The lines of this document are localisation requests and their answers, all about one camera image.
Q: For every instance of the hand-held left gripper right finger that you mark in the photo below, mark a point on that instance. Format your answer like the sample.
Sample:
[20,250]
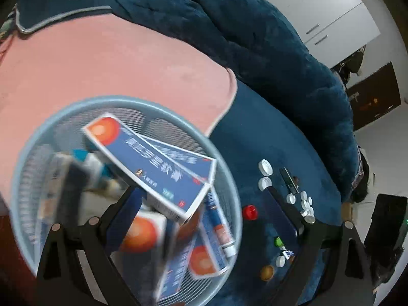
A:
[280,212]

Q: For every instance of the dark barcode box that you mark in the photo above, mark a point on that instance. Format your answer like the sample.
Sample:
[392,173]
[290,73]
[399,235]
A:
[75,194]

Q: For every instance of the green bottle cap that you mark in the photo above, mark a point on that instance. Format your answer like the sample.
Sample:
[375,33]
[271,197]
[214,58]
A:
[279,241]

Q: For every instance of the blue patterned ointment tube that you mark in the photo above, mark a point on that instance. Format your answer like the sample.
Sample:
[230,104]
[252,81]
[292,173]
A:
[220,226]

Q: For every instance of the small blue white packet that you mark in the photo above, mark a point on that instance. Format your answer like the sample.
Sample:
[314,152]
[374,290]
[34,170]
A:
[287,254]

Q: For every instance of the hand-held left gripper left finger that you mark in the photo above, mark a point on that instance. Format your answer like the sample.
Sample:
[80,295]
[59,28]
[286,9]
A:
[127,207]

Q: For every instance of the dark blue quilt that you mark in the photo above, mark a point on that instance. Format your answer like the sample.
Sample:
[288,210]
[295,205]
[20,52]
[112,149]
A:
[255,44]

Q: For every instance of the pile of bottle caps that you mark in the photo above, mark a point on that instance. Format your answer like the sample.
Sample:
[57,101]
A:
[304,204]

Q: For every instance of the dark blue piped pillow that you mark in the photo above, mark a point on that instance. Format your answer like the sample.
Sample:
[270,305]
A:
[63,9]

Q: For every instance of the red bottle cap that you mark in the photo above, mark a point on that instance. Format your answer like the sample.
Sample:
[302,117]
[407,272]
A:
[250,212]

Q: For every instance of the white bottle cap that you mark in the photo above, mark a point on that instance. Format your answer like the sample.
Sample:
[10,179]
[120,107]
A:
[280,261]

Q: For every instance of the white wardrobe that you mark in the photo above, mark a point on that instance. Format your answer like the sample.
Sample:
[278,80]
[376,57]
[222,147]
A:
[312,3]

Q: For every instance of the long blue orange medicine box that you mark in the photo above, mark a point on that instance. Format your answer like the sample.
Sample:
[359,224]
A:
[143,165]

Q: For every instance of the small white jar lid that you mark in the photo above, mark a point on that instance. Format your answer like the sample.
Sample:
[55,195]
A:
[265,183]

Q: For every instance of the dark slim object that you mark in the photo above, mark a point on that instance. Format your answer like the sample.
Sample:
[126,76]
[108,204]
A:
[288,180]

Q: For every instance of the grey white box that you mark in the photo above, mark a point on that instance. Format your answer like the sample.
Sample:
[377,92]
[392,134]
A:
[52,175]

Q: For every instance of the blue mesh basket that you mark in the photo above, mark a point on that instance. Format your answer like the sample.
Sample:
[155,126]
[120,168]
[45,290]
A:
[35,178]

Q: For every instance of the large white jar lid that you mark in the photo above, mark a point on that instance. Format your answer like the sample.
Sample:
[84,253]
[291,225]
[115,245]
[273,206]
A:
[265,167]

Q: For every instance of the gold jar lid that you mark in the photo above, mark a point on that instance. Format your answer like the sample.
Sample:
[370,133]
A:
[267,273]

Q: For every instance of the pink towel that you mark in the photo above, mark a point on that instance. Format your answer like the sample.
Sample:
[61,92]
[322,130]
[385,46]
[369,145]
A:
[111,67]

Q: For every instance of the brown cabinet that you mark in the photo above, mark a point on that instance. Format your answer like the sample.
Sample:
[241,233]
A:
[373,98]

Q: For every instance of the dark blue bedspread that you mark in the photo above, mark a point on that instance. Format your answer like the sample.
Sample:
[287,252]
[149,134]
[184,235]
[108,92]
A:
[271,127]

